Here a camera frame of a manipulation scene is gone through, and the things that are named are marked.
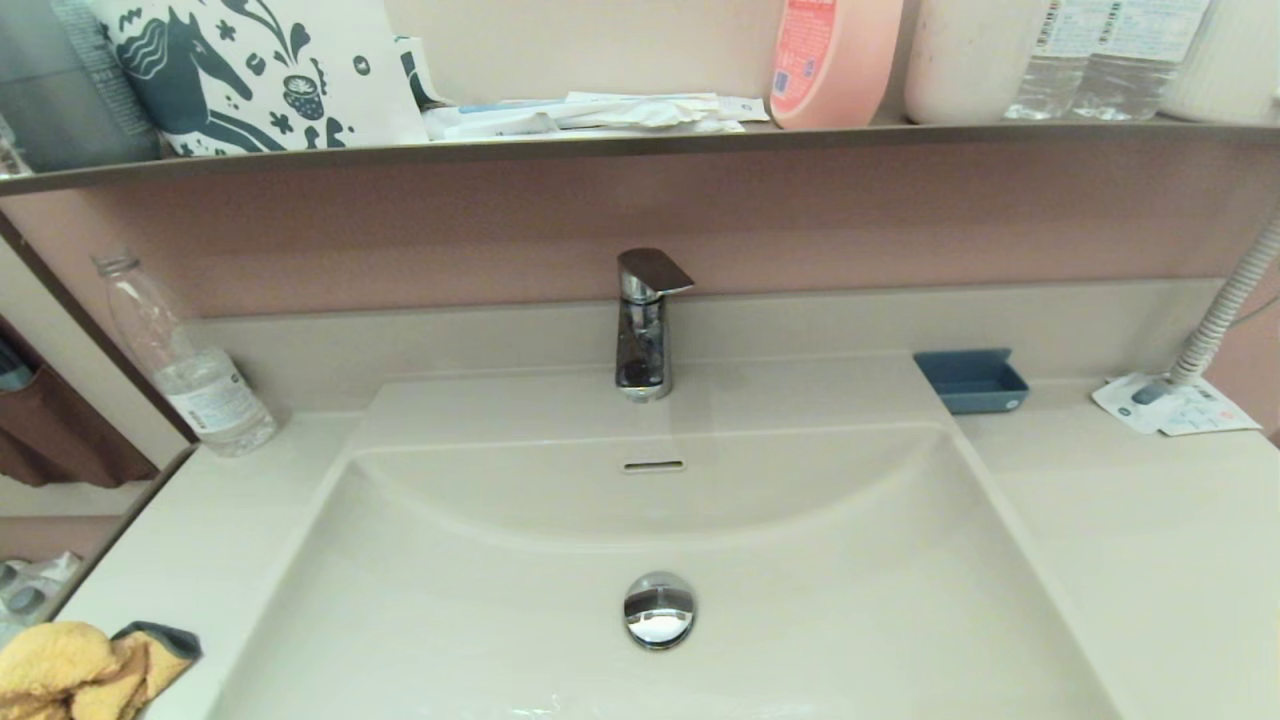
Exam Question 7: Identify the chrome faucet lever handle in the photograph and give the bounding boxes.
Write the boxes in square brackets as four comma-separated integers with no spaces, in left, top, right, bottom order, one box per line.
[617,248,696,300]

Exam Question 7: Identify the pink plastic bottle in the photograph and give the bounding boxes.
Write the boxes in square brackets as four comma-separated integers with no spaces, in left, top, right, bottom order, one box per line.
[768,0,904,130]

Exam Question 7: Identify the cream white jar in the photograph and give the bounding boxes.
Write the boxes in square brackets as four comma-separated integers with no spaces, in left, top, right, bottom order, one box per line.
[903,0,1051,126]

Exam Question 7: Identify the orange grey-backed microfibre cloth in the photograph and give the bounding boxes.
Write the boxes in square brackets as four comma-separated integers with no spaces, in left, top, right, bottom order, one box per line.
[0,620,204,720]

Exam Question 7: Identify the white corrugated hose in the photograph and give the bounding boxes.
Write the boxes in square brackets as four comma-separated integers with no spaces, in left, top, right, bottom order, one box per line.
[1168,205,1280,386]

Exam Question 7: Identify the blue soap dish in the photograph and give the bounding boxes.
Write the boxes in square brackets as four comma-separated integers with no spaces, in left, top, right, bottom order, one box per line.
[912,348,1030,415]

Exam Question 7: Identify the white bag with horse print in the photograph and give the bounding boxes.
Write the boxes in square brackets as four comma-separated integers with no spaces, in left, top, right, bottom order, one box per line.
[88,0,429,159]

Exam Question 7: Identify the chrome drain stopper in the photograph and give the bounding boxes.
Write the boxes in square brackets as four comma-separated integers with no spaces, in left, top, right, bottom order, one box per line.
[622,571,697,651]

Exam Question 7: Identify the beige ceramic sink basin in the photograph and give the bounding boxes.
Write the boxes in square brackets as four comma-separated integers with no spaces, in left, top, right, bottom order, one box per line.
[205,362,1121,720]

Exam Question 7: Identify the clear plastic wrapped items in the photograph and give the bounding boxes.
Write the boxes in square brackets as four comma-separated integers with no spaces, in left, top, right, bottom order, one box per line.
[0,552,83,631]

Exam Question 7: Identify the capless clear plastic bottle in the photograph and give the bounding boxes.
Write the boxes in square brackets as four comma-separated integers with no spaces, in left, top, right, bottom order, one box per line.
[92,250,279,458]

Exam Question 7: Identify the grey container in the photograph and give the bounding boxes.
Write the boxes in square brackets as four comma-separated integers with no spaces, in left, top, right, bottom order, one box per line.
[0,0,161,173]

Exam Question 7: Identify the chrome faucet body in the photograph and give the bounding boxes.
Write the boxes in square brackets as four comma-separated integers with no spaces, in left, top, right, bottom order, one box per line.
[614,290,673,404]

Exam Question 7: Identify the white ribbed container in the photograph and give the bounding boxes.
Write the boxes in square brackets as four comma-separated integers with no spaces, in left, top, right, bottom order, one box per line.
[1160,0,1280,126]

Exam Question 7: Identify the brown wall shelf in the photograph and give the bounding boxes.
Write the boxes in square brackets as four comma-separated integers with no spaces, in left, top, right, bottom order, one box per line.
[0,115,1280,198]

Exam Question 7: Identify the white printed paper leaflet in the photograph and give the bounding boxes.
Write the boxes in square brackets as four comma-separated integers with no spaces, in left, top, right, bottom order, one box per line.
[1090,372,1263,438]

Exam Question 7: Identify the white crumpled wrapper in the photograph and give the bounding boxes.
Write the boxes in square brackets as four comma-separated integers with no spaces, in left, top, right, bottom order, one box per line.
[555,92,747,134]

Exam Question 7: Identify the white packet with blue stripe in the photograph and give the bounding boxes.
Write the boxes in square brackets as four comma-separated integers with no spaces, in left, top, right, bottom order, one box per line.
[425,98,563,141]

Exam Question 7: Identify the small white printed box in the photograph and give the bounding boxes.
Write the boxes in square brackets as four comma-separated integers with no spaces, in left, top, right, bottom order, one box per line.
[393,36,456,113]

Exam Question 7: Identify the clear plastic water bottle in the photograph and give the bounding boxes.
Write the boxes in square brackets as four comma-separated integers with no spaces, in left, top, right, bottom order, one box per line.
[1072,0,1211,122]
[1003,0,1093,121]

